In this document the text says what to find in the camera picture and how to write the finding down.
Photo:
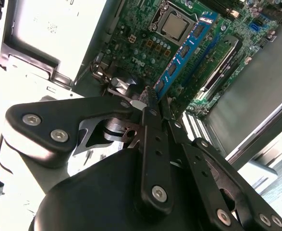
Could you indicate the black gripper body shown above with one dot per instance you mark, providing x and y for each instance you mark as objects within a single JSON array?
[{"x": 95, "y": 197}]

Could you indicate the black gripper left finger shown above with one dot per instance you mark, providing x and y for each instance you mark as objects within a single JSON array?
[{"x": 59, "y": 115}]

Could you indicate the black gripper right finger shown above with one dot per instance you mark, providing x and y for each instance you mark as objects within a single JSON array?
[{"x": 196, "y": 166}]

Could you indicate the blue RAM stick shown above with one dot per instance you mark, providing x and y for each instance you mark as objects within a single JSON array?
[{"x": 186, "y": 50}]

